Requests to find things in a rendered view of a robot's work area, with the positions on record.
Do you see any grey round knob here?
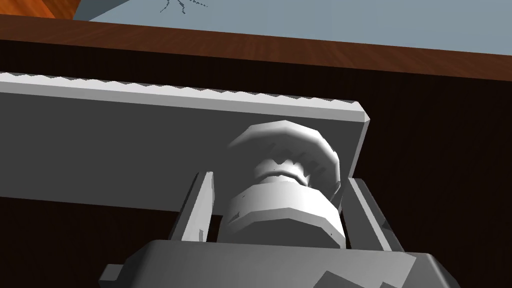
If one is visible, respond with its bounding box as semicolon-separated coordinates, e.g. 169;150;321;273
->
216;119;347;250

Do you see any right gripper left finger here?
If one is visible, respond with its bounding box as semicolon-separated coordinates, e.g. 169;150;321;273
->
168;171;216;244

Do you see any dark brown wooden cabinet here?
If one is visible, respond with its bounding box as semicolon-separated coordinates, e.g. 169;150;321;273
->
0;14;512;288

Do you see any grey drawer front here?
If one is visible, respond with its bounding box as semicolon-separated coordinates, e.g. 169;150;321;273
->
0;71;371;218

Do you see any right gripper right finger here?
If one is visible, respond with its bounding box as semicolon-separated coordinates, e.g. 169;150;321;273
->
338;177;406;253

